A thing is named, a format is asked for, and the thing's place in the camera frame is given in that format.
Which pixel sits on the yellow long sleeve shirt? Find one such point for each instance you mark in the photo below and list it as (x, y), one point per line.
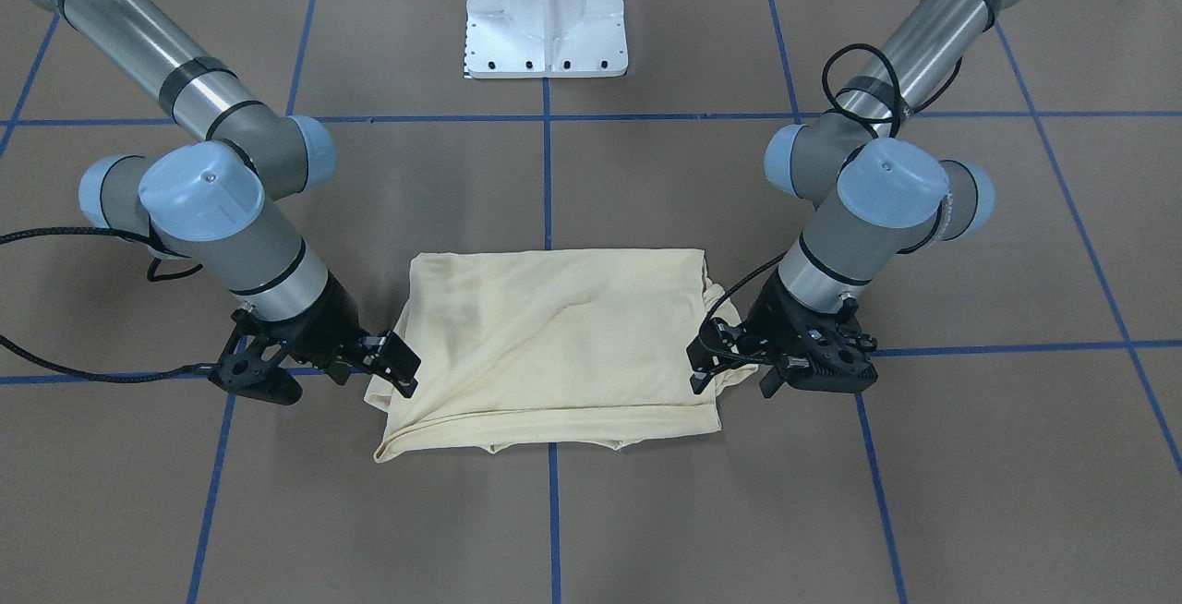
(564, 345)

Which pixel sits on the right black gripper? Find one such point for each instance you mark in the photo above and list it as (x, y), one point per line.
(320, 324)

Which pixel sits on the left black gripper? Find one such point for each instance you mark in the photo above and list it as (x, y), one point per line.
(774, 320)

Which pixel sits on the white camera mast pedestal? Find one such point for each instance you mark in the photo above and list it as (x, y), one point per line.
(535, 39)

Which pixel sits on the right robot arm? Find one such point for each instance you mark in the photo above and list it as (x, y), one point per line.
(215, 203)

